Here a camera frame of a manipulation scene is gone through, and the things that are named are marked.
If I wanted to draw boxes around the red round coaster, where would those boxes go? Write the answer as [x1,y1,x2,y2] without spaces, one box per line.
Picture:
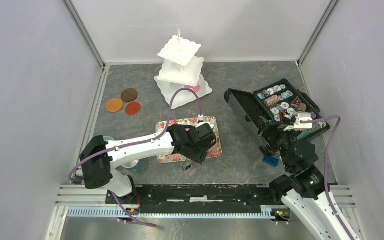
[125,101,142,116]

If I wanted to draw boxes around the mint green cup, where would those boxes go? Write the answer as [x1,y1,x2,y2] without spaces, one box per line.
[103,136,115,142]

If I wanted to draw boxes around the white and blue mug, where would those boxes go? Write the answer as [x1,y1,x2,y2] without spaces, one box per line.
[122,160,142,172]

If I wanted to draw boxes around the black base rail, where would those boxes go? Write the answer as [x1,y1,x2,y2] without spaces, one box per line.
[118,184,283,214]

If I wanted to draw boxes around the orange round coaster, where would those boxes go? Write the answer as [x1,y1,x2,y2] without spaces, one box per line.
[105,97,124,113]

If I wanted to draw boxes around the floral rectangular tray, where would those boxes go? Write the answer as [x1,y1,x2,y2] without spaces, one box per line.
[155,116,223,164]

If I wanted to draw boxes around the white three-tier dessert stand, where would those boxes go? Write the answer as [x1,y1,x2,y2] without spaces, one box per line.
[154,29,213,110]

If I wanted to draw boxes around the black poker chip case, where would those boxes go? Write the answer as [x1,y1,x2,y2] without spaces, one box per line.
[224,78,330,156]

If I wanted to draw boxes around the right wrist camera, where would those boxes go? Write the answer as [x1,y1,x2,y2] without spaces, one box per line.
[284,112,313,131]

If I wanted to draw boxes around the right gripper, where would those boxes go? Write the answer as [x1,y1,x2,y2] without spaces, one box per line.
[256,115,301,170]

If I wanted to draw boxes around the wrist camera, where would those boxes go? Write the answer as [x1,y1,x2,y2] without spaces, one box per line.
[195,115,217,130]
[284,112,313,131]

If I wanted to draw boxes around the pink toy cake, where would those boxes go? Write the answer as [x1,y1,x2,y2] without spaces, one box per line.
[186,85,201,93]

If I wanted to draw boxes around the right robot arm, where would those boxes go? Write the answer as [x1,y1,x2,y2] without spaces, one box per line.
[259,112,359,240]

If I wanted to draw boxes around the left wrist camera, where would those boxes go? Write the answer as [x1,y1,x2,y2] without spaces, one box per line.
[195,115,217,130]

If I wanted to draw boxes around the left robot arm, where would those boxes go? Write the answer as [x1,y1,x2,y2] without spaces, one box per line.
[79,121,217,204]

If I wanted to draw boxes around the dark brown round coaster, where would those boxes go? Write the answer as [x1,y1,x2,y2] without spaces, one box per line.
[120,88,138,103]

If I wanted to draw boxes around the blue toy brick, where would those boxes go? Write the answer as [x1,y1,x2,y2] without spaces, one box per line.
[262,156,280,168]

